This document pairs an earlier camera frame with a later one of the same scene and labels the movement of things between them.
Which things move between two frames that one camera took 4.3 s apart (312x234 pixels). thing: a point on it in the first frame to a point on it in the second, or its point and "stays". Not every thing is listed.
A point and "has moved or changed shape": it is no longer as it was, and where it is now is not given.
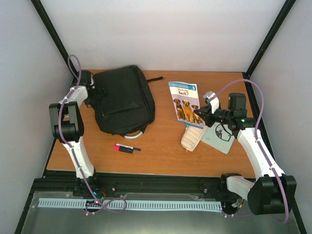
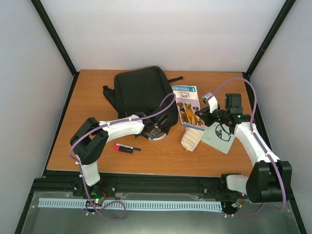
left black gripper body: (92, 97) to (153, 135)
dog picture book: (185, 100) has moved or changed shape
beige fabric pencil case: (192, 136) stays
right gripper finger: (204, 113) stays
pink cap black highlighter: (123, 148) stays
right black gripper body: (228, 114) stays
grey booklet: (218, 136) stays
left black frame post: (45, 17) stays
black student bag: (123, 102) has moved or changed shape
